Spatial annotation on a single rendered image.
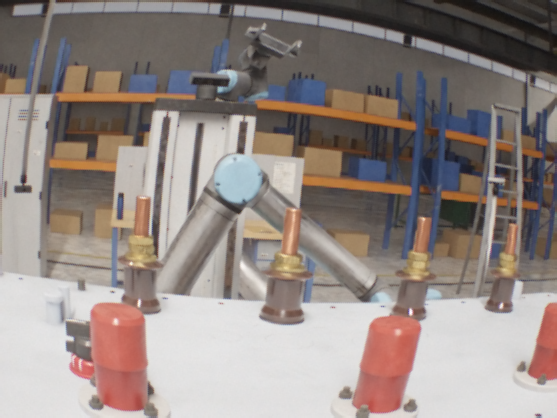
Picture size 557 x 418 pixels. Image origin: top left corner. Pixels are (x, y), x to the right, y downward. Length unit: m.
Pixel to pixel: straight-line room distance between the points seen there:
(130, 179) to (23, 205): 1.25
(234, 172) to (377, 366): 0.95
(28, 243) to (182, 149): 3.87
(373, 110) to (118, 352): 8.94
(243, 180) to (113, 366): 1.01
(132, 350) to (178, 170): 1.42
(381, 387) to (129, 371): 0.30
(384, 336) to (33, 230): 5.13
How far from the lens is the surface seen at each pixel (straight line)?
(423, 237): 1.24
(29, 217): 5.69
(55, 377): 0.79
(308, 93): 9.13
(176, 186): 2.03
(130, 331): 0.65
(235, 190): 1.59
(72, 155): 8.82
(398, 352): 0.72
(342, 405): 0.78
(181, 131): 2.02
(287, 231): 1.14
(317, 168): 9.29
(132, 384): 0.67
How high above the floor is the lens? 1.70
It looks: 7 degrees down
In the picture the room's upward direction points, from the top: 6 degrees clockwise
